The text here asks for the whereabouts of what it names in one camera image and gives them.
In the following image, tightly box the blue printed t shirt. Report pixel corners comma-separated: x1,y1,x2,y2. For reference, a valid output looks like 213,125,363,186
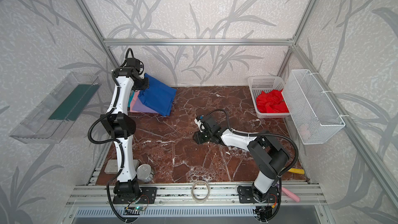
138,73,177,116

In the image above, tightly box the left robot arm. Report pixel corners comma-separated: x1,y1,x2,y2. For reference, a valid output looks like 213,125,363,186
101,65,147,201

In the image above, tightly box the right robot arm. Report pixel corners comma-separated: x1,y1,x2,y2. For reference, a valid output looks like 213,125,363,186
193,128,299,202

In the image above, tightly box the folded pink t shirt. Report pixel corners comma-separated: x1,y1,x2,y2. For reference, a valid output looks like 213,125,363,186
130,91,140,109

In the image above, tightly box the folded teal t shirt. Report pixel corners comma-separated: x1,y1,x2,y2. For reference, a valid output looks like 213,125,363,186
127,91,136,107

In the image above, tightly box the folded purple t shirt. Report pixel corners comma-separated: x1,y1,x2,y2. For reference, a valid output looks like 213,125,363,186
130,99,158,114

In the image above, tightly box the red t shirt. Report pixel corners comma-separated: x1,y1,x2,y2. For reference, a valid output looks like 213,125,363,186
256,90,289,114

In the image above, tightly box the white plastic laundry basket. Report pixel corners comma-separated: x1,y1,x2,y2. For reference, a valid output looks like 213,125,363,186
248,76,290,119

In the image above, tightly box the clear tape roll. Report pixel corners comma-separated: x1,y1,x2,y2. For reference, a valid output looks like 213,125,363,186
190,180,210,203

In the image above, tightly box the green book on shelf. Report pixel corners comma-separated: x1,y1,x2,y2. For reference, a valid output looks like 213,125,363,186
49,84,101,121

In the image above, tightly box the silver metal can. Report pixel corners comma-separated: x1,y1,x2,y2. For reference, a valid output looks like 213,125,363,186
136,164,154,183

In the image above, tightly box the grey rectangular block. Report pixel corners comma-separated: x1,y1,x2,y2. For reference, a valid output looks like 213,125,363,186
104,159,141,175

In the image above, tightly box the green yellow toy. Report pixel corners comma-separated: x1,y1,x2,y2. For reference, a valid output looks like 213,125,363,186
288,168,305,175

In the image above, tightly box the pink cylinder stick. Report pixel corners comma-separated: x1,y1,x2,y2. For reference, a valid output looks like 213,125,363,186
282,187,301,203

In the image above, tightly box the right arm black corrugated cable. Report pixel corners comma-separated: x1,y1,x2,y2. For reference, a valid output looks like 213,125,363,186
206,108,300,222

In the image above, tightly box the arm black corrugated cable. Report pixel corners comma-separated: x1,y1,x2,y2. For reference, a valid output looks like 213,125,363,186
206,108,300,222
87,48,135,224

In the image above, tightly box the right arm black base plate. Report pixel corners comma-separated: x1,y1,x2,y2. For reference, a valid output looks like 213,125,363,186
237,185,279,204

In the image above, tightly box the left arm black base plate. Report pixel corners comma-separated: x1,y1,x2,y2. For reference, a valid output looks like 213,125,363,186
113,187,157,204

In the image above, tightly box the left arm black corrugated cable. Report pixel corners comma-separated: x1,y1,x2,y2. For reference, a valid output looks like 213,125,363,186
87,48,135,224

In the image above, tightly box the clear plastic wall shelf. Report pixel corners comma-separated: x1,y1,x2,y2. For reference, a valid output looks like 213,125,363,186
10,72,101,144

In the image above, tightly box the white wire mesh basket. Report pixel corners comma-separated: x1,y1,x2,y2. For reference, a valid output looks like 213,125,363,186
282,69,345,145

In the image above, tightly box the aluminium enclosure frame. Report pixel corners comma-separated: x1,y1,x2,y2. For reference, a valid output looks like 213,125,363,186
60,0,398,224

